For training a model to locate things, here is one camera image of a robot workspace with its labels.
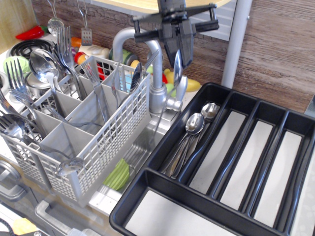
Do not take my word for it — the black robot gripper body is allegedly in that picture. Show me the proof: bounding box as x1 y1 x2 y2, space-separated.
133 0 219 42

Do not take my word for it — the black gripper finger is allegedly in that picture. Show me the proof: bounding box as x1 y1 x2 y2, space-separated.
178 22 196 68
161 23 180 67

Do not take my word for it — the small steel spoon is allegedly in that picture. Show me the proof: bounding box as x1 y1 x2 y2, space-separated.
149 49 183 145

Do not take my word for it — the steel spoon in tray back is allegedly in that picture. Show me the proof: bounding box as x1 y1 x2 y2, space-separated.
159 102 221 173

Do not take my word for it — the steel spoon in tray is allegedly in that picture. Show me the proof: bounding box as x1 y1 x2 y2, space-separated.
166 113 205 177
159 102 221 173

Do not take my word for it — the steel spoon in tray front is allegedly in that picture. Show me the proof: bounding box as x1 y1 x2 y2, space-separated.
166 113 205 177

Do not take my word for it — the large steel serving spoon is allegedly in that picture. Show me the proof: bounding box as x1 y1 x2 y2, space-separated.
30 49 64 117

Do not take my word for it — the grey plastic cutlery basket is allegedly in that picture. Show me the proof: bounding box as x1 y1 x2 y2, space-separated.
0 55 151 208

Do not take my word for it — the black cutlery tray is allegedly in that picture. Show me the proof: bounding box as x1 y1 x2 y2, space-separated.
109 83 315 236

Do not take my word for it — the steel spoon at basket front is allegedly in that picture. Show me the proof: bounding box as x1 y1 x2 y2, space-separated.
39 145 84 177

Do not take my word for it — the wooden round shelf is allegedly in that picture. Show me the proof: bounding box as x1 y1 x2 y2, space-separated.
87 0 230 15

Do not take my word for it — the grey metal pole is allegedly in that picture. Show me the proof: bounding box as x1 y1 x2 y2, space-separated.
221 0 252 89

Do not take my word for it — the yellow toy banana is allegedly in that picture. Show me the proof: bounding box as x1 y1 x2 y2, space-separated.
162 69 201 92

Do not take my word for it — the hanging steel spatula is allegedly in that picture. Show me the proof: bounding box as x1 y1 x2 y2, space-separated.
77 0 93 46

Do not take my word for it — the silver kitchen faucet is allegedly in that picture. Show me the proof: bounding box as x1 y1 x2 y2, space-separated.
112 28 188 113

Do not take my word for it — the steel fork in middle slot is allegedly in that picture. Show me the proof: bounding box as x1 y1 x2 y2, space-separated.
81 60 110 123

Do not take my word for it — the steel forks cluster centre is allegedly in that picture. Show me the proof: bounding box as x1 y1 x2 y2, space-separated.
57 26 87 100

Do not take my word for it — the hanging steel skimmer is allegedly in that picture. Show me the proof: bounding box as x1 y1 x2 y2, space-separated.
47 0 64 36

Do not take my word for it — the red toy chili pepper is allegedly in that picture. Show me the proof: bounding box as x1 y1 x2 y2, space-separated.
15 25 48 40

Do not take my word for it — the black stove burner coil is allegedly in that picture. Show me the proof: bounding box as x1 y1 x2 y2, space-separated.
9 39 52 59

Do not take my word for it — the steel pot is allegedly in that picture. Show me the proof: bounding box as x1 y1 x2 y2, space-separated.
25 72 50 98

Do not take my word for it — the steel sink basin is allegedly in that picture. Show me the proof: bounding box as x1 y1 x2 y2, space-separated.
89 118 173 216

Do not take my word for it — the green toy cabbage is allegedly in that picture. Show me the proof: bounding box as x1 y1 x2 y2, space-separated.
3 56 31 76

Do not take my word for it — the steel fork upright left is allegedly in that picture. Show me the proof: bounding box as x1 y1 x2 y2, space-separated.
8 64 36 119

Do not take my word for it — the green toy vegetable in sink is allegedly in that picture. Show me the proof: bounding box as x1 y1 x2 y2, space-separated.
103 159 129 190

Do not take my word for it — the steel fork lower left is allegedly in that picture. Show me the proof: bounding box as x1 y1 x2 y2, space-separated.
0 114 38 145

